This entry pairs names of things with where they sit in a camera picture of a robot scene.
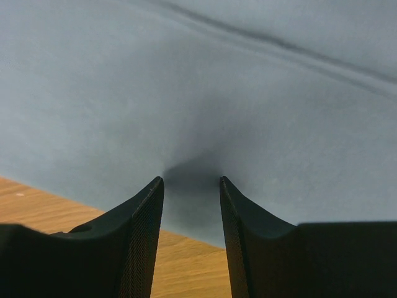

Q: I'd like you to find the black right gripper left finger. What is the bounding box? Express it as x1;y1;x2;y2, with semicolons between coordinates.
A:
1;177;164;297

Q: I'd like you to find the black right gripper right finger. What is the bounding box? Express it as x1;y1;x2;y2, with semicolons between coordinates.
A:
220;177;396;297

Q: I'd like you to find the light blue t shirt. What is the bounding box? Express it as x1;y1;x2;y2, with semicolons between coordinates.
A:
1;1;396;246

